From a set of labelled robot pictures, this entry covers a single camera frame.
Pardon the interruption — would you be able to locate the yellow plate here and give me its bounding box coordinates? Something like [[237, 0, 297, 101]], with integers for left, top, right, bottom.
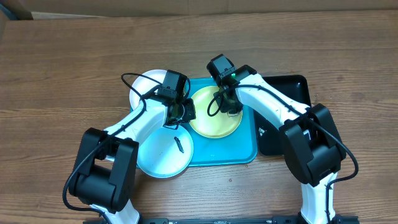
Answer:
[[189, 86, 243, 138]]

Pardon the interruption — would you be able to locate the white plate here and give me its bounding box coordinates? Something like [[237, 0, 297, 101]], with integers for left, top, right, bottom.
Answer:
[[129, 69, 167, 110]]

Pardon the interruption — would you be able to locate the green white sponge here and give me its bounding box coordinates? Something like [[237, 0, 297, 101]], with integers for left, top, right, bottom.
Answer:
[[227, 113, 240, 118]]

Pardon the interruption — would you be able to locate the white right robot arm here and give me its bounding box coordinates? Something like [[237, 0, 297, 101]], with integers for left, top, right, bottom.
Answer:
[[211, 65, 346, 223]]

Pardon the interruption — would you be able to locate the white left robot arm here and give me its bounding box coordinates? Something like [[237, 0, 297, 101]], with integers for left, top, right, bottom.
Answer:
[[63, 96, 195, 223]]

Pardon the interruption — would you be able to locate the teal plastic tray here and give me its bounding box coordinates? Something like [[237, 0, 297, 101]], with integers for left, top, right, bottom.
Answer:
[[129, 77, 259, 167]]

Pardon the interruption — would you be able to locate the black rectangular tray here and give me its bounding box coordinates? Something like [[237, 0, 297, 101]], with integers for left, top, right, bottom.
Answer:
[[253, 75, 311, 156]]

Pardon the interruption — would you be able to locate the light blue plate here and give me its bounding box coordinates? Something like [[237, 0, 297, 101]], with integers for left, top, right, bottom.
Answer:
[[137, 126, 193, 179]]

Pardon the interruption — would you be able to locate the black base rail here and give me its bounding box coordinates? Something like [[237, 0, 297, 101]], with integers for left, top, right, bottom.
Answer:
[[83, 215, 360, 224]]

